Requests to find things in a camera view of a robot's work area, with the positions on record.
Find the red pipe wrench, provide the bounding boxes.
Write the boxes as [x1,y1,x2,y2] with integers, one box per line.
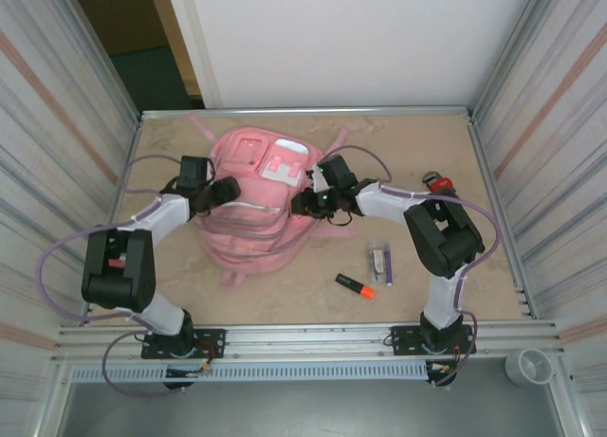
[421,171,460,195]

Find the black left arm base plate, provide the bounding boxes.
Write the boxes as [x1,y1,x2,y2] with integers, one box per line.
[140,327,228,361]

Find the aluminium corner post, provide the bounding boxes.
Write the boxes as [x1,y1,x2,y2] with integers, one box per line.
[471,0,556,120]
[61,0,143,123]

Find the long grooved aluminium mounting rail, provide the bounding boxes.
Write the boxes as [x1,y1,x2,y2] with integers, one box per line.
[49,319,568,366]

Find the white door frame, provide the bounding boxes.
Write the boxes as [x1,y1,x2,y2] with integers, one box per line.
[144,0,224,110]

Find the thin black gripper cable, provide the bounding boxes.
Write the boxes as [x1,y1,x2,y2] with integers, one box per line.
[325,208,355,228]

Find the pink student backpack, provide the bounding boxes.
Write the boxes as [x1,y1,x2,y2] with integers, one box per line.
[187,112,357,289]

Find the clear plastic stationery pouch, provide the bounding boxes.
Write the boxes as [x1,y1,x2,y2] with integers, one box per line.
[365,240,388,285]

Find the grey plastic cup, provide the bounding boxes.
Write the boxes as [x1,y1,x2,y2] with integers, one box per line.
[504,347,554,388]

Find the orange base wires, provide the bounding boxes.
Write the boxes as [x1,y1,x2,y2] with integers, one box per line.
[196,340,224,377]
[426,340,475,377]

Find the black orange highlighter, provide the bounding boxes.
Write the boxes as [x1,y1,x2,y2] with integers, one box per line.
[334,272,377,300]

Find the thin aluminium table edge rail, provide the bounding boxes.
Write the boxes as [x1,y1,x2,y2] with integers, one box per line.
[138,105,477,122]

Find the white slotted cable duct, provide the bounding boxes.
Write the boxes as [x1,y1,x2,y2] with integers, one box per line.
[69,363,431,384]

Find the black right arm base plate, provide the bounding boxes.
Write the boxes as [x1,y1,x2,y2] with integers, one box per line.
[388,323,477,357]

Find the aluminium table side rail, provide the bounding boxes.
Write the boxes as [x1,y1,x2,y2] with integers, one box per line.
[97,118,143,248]
[467,117,537,320]

